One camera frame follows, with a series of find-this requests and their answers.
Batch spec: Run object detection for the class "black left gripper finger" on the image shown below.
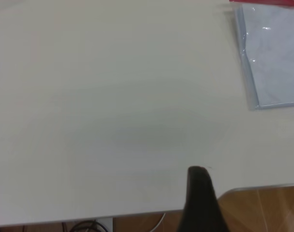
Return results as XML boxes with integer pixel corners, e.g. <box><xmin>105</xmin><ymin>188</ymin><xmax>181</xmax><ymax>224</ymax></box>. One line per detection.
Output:
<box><xmin>177</xmin><ymin>166</ymin><xmax>231</xmax><ymax>232</ymax></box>

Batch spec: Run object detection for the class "white table leg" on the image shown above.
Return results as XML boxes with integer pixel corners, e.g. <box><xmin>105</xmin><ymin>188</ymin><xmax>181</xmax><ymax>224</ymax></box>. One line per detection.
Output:
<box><xmin>96</xmin><ymin>217</ymin><xmax>114</xmax><ymax>232</ymax></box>

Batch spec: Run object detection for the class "black cable under table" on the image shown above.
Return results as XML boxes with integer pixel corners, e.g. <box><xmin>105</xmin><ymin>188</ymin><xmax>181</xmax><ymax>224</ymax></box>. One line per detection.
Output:
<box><xmin>61</xmin><ymin>219</ymin><xmax>108</xmax><ymax>232</ymax></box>

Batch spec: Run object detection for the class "pale blue sheet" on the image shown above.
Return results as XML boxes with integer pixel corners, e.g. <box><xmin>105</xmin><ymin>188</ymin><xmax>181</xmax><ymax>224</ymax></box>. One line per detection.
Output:
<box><xmin>240</xmin><ymin>4</ymin><xmax>294</xmax><ymax>108</ymax></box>

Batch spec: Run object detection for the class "white cable under table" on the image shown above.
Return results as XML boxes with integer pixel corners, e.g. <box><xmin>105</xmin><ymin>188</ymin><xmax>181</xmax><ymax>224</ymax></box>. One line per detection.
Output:
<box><xmin>149</xmin><ymin>212</ymin><xmax>166</xmax><ymax>232</ymax></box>

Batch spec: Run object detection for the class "clear plastic red-zip bag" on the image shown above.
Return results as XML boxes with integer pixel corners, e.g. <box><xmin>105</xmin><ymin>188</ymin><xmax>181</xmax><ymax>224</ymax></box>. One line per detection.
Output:
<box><xmin>225</xmin><ymin>0</ymin><xmax>294</xmax><ymax>111</ymax></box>

